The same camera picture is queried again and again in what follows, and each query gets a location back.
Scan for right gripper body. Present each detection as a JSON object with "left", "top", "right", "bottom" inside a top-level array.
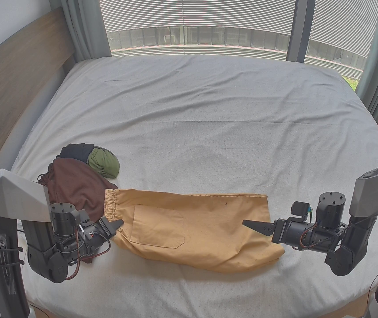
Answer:
[{"left": 271, "top": 219, "right": 312, "bottom": 249}]

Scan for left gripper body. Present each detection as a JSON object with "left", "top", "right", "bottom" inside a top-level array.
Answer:
[{"left": 83, "top": 217, "right": 114, "bottom": 255}]

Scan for tan shorts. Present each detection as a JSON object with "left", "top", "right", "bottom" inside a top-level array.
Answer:
[{"left": 104, "top": 188, "right": 285, "bottom": 273}]

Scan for bed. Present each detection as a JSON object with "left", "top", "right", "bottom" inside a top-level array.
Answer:
[{"left": 0, "top": 7, "right": 378, "bottom": 318}]

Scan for brown shorts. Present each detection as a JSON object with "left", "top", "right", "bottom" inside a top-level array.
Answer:
[{"left": 36, "top": 158, "right": 119, "bottom": 265}]

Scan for green garment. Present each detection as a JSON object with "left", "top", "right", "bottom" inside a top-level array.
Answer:
[{"left": 87, "top": 147, "right": 120, "bottom": 179}]

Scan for black garment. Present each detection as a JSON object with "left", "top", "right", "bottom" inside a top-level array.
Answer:
[{"left": 60, "top": 143, "right": 95, "bottom": 164}]

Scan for window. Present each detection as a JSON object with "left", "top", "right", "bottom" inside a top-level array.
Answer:
[{"left": 96, "top": 0, "right": 378, "bottom": 90}]

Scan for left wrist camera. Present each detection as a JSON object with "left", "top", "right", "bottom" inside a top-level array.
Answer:
[{"left": 76, "top": 210, "right": 92, "bottom": 226}]

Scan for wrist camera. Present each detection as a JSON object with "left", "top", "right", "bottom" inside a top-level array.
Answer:
[
  {"left": 291, "top": 201, "right": 310, "bottom": 218},
  {"left": 76, "top": 210, "right": 92, "bottom": 226}
]

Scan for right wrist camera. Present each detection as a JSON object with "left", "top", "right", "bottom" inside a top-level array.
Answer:
[{"left": 291, "top": 201, "right": 310, "bottom": 218}]

